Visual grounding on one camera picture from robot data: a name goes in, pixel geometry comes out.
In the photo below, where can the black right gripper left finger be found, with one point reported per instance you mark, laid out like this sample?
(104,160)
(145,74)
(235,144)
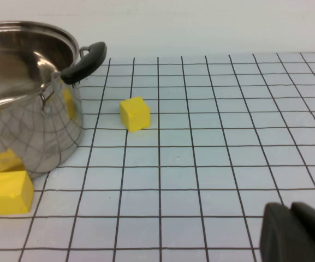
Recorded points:
(282,237)

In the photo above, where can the yellow foam cube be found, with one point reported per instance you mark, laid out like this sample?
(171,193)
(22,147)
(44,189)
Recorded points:
(134,114)
(9,192)

